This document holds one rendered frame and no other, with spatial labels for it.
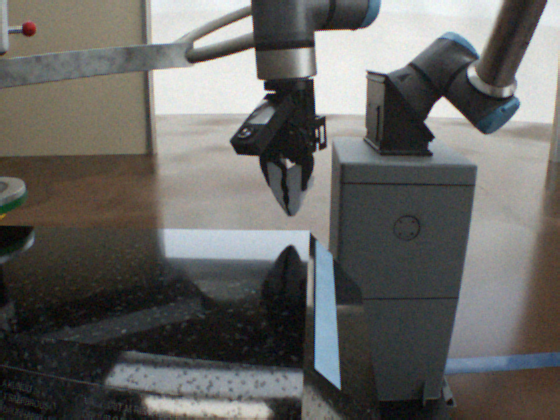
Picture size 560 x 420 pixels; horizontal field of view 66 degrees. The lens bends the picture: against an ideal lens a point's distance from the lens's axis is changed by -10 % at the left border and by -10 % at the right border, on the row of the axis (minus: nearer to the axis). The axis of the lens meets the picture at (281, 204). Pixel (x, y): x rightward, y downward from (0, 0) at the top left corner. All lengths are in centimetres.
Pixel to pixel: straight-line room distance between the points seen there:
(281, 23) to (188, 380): 47
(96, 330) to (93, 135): 539
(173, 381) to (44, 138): 580
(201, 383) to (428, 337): 120
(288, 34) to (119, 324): 43
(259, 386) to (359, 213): 95
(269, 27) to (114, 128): 514
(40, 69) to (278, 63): 43
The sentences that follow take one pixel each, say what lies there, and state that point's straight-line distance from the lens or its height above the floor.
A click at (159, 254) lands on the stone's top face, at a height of 87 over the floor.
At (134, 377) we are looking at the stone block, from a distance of 49.
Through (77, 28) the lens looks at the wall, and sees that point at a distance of 587.
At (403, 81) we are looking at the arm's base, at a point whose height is 107.
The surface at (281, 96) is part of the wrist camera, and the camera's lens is 69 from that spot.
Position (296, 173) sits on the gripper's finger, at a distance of 71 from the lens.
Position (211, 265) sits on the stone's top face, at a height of 87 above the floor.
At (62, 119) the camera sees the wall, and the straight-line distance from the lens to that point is 603.
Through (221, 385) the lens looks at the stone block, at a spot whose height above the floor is 85.
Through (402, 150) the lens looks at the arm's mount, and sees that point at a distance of 143.
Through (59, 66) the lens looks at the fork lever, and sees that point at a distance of 89.
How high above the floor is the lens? 115
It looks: 18 degrees down
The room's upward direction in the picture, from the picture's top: straight up
